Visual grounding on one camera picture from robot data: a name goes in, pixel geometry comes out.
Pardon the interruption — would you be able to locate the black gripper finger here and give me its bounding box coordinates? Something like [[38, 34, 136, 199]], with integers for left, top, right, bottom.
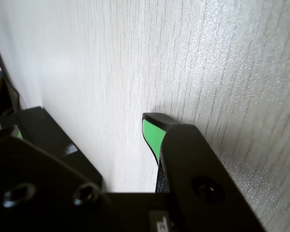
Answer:
[[0, 125, 111, 232]]

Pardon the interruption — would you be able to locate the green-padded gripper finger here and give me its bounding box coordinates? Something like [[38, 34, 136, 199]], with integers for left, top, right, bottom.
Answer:
[[142, 112, 266, 232]]

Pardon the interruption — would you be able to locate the black inner box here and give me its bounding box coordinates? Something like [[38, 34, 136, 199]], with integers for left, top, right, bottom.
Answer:
[[0, 112, 65, 159]]

